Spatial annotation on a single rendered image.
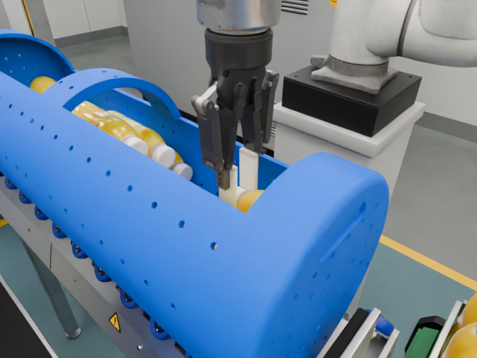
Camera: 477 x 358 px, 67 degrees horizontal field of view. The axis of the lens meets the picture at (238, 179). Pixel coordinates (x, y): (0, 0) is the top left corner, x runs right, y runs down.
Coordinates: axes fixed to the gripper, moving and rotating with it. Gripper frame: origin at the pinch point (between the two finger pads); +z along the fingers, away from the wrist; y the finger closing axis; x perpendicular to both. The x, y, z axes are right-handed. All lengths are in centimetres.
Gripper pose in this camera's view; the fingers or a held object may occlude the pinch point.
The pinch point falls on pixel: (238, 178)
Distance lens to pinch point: 51.1
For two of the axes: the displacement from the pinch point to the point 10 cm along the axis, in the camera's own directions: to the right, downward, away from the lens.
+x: 7.4, 3.9, -5.4
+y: -6.7, 4.3, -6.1
